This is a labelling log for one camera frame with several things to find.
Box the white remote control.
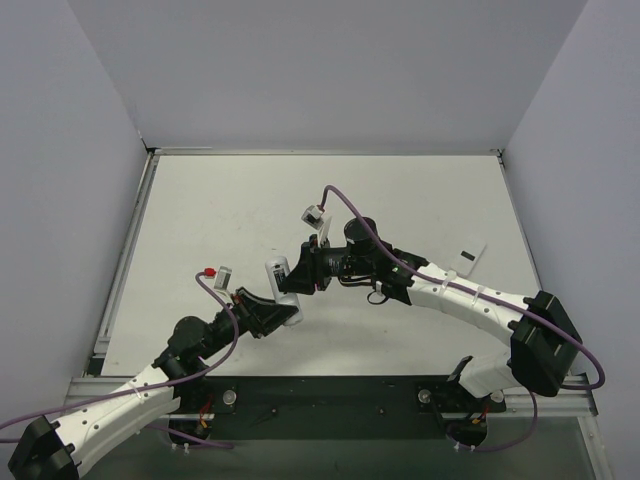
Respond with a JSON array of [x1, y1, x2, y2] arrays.
[[263, 254, 305, 329]]

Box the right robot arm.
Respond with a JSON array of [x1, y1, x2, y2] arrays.
[[279, 218, 582, 398]]

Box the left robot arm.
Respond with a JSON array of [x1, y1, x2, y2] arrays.
[[8, 288, 302, 479]]

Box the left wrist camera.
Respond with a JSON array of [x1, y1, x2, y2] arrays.
[[203, 266, 232, 292]]

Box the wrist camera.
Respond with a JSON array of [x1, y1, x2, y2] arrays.
[[301, 205, 332, 246], [203, 266, 232, 292]]

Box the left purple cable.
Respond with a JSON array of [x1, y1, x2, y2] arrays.
[[0, 269, 241, 449]]

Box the purple cable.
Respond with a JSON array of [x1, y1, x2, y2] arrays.
[[319, 184, 606, 454], [0, 269, 241, 449]]

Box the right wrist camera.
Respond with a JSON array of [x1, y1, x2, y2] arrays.
[[301, 205, 332, 246]]

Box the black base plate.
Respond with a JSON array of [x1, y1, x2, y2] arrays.
[[168, 375, 506, 444]]

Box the aluminium frame rail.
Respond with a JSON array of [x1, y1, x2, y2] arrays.
[[64, 147, 214, 406]]

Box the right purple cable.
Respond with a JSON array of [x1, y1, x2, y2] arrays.
[[319, 184, 606, 454]]

